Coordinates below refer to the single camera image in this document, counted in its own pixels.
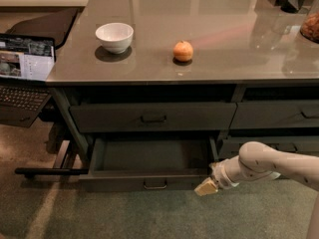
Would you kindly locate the orange round fruit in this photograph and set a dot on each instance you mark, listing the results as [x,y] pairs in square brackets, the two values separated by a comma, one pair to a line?
[183,51]

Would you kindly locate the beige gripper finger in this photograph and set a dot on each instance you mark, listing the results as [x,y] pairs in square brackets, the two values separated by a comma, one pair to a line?
[206,187]

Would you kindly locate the open black laptop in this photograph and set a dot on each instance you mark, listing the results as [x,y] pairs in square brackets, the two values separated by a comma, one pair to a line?
[25,63]

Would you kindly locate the dark chair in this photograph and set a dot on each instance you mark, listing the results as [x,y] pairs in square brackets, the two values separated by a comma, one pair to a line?
[56,25]

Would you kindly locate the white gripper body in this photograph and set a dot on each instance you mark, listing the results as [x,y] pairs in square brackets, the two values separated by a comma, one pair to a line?
[219,175]

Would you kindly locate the white ceramic bowl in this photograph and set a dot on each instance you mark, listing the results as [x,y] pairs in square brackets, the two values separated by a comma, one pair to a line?
[115,37]

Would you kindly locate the glass jar with snacks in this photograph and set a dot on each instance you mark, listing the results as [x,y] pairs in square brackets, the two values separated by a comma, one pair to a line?
[310,27]

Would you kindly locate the black laptop stand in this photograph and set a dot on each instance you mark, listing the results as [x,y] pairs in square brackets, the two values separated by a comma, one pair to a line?
[69,160]

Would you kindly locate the grey drawer cabinet frame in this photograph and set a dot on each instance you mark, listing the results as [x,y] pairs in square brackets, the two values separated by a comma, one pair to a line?
[229,93]

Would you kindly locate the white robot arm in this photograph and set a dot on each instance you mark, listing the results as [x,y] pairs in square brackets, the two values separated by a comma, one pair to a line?
[257,161]

